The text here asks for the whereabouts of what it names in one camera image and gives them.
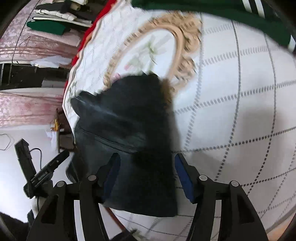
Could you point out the black leather jacket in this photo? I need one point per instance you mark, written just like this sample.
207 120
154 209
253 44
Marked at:
129 119

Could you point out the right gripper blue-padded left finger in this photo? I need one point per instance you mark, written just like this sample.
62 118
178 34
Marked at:
56 218

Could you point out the pink curtain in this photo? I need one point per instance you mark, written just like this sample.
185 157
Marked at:
22 103

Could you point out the green varsity jacket striped cuffs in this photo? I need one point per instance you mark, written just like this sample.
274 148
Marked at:
262 15

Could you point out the clothes rack with hanging garments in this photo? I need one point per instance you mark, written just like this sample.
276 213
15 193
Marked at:
59 17

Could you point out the white diamond-pattern floral sheet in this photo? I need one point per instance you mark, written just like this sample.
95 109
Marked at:
233 101

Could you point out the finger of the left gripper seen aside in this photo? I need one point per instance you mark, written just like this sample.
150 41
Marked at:
25 159

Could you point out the red floral blanket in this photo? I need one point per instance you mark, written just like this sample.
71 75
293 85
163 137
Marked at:
88 33

